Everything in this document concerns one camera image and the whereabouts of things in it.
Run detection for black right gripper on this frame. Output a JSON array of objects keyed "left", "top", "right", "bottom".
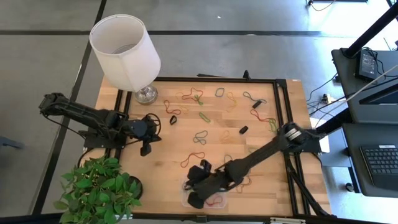
[{"left": 183, "top": 160, "right": 233, "bottom": 210}]

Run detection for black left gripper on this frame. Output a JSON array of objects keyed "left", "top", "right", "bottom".
[{"left": 139, "top": 114, "right": 162, "bottom": 157}]

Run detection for clear plastic bin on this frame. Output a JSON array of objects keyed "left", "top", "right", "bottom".
[{"left": 181, "top": 172, "right": 228, "bottom": 209}]

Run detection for yellow rubber band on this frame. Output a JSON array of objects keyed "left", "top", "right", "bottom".
[
  {"left": 219, "top": 129, "right": 232, "bottom": 143},
  {"left": 175, "top": 91, "right": 190, "bottom": 114},
  {"left": 226, "top": 91, "right": 239, "bottom": 113}
]

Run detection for green potted plant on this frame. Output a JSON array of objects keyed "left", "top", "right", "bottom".
[{"left": 53, "top": 156, "right": 144, "bottom": 224}]

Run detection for white shade table lamp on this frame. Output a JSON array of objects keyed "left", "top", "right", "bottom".
[{"left": 89, "top": 14, "right": 162, "bottom": 105}]

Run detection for white label plate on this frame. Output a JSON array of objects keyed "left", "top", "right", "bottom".
[{"left": 269, "top": 217, "right": 307, "bottom": 224}]

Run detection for grey floor object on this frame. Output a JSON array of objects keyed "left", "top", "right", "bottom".
[{"left": 0, "top": 136, "right": 25, "bottom": 151}]

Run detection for pale power strip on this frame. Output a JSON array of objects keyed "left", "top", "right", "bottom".
[{"left": 320, "top": 93, "right": 337, "bottom": 105}]

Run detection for black keyboard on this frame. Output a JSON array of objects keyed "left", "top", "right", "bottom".
[{"left": 359, "top": 144, "right": 398, "bottom": 192}]

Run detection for black desk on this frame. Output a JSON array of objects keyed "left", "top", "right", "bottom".
[{"left": 330, "top": 47, "right": 398, "bottom": 198}]

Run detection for black power adapter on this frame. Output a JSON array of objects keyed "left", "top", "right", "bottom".
[{"left": 355, "top": 49, "right": 379, "bottom": 80}]

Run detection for black diagonal pole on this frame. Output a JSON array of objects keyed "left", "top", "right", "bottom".
[{"left": 343, "top": 2, "right": 398, "bottom": 58}]

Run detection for black looped cable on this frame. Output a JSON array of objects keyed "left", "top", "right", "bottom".
[{"left": 144, "top": 112, "right": 163, "bottom": 131}]

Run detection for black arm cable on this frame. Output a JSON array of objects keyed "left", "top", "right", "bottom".
[{"left": 42, "top": 113, "right": 94, "bottom": 170}]

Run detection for black cable bundle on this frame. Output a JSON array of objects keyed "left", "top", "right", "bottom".
[{"left": 283, "top": 151, "right": 337, "bottom": 218}]

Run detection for black floor cables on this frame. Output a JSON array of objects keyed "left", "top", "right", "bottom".
[{"left": 305, "top": 72, "right": 343, "bottom": 118}]

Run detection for black ceiling-side cable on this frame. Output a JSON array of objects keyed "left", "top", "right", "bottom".
[{"left": 306, "top": 0, "right": 337, "bottom": 12}]

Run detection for thin white cable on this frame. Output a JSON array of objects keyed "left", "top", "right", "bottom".
[{"left": 310, "top": 63, "right": 398, "bottom": 127}]

